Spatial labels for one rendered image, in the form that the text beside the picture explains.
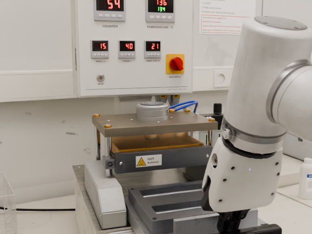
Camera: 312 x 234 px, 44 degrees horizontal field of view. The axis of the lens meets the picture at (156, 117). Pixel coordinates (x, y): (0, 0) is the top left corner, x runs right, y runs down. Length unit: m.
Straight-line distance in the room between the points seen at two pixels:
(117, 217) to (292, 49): 0.49
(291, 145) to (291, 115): 1.43
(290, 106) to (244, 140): 0.09
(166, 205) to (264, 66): 0.37
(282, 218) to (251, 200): 0.76
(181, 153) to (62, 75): 0.62
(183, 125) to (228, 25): 0.92
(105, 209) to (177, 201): 0.14
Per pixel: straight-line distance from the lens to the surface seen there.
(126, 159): 0.85
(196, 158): 0.90
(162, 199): 0.75
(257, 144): 0.50
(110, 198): 0.79
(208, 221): 0.65
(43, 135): 1.43
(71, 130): 1.45
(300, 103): 0.42
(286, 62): 0.45
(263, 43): 0.45
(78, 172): 1.14
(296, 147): 1.84
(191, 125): 0.89
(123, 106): 1.09
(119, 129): 0.84
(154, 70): 1.08
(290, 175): 1.63
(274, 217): 1.33
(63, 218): 1.30
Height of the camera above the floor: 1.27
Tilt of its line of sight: 10 degrees down
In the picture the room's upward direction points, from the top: straight up
